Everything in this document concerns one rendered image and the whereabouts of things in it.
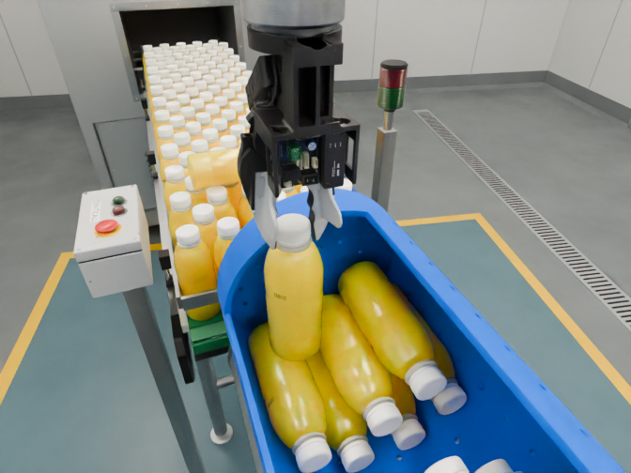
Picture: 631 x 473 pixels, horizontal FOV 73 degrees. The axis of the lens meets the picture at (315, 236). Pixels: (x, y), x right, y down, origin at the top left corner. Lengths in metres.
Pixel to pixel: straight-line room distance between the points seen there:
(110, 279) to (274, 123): 0.52
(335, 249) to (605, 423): 1.59
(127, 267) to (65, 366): 1.42
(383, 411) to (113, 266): 0.49
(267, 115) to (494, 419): 0.43
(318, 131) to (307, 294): 0.21
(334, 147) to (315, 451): 0.33
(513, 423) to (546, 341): 1.68
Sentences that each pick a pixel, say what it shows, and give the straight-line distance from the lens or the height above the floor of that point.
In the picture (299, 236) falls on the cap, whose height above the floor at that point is 1.26.
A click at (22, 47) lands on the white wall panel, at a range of 5.09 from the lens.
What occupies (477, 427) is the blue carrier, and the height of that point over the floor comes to 1.02.
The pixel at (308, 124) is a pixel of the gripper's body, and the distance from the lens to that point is 0.33.
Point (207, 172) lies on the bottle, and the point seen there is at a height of 1.13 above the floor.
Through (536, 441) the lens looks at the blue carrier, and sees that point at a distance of 0.55.
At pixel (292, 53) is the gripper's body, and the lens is 0.30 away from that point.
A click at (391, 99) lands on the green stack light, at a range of 1.06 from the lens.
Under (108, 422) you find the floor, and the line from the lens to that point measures 1.92.
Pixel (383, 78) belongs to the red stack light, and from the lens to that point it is 1.06.
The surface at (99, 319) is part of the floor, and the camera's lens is 2.30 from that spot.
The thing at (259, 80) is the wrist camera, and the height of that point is 1.41.
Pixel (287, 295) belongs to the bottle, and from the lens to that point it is 0.47.
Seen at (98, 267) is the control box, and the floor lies 1.06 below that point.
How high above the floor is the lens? 1.52
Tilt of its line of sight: 36 degrees down
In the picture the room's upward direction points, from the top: straight up
